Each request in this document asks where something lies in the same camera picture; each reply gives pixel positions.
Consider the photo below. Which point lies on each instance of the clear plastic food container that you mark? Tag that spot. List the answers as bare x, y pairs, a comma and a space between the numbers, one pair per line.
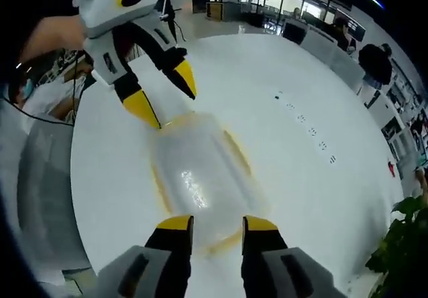
200, 177

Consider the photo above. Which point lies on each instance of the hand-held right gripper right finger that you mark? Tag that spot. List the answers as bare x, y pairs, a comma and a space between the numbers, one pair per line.
267, 261

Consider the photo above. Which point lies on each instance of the small red object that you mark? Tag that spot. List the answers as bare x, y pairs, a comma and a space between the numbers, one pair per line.
390, 167

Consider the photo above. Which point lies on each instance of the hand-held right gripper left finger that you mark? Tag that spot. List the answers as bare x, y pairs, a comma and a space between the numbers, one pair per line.
157, 264

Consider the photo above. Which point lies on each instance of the wooden cabinet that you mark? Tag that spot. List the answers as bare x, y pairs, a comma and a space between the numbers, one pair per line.
215, 10

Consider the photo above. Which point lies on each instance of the green potted plant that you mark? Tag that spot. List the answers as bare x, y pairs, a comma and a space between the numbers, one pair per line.
401, 241

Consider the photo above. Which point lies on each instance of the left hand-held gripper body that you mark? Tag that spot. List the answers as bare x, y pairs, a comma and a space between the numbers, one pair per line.
123, 4

